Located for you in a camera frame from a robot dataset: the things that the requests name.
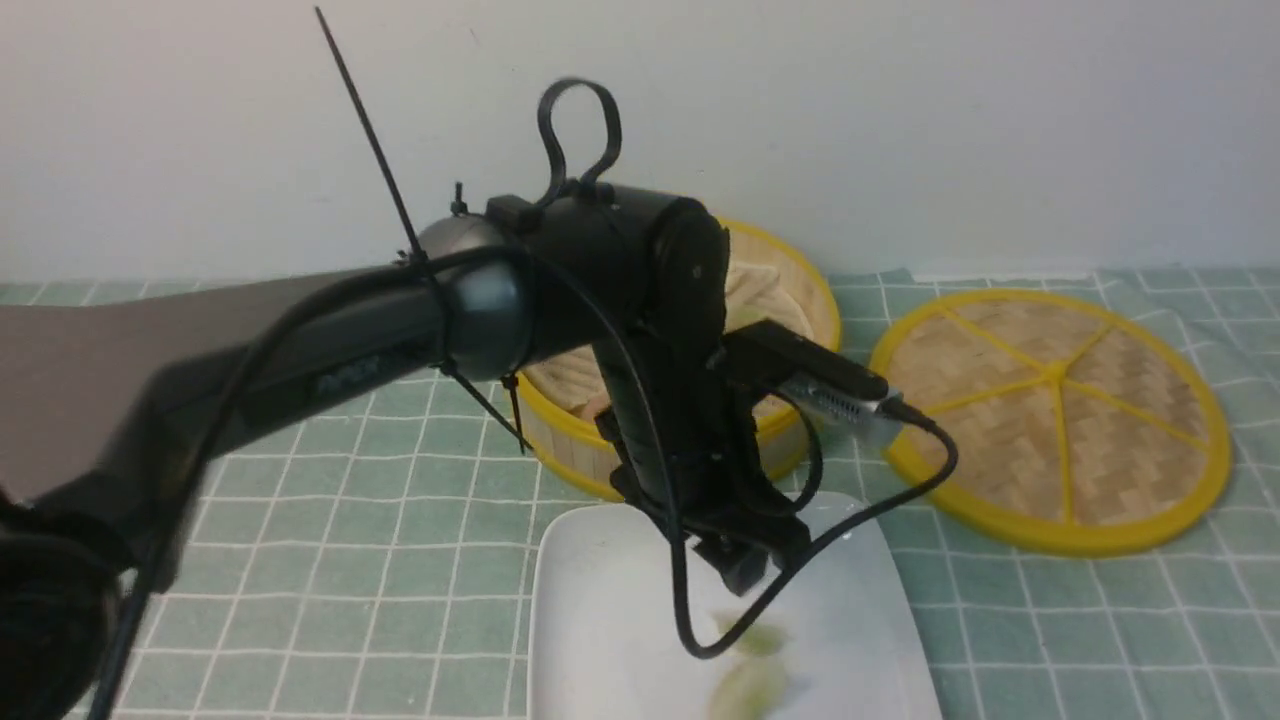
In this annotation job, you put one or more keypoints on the yellow-rimmed woven steamer lid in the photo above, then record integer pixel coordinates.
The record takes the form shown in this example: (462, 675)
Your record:
(1080, 433)

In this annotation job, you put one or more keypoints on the white square plate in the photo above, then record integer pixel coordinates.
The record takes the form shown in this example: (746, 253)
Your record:
(603, 643)

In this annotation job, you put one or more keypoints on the yellow-rimmed bamboo steamer basket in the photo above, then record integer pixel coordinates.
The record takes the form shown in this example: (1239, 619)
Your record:
(573, 449)

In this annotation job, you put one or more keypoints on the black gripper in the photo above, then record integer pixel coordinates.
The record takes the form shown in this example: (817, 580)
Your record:
(681, 419)

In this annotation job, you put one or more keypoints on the black cable tie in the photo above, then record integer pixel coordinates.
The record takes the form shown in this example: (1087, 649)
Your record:
(400, 200)

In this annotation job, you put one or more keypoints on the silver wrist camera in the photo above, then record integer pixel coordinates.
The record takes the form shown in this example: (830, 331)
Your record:
(835, 395)

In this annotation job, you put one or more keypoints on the pale green steamed dumpling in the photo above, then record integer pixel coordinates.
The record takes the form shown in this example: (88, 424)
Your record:
(752, 689)

